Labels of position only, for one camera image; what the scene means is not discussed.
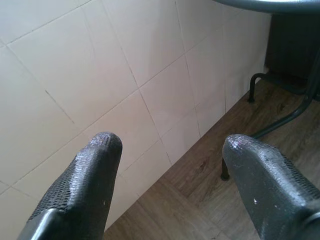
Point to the black round metal table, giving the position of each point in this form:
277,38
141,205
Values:
275,5

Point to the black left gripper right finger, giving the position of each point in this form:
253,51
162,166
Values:
270,187

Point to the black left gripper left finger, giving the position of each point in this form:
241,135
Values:
82,187

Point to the dark cabinet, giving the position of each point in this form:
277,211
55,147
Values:
292,45

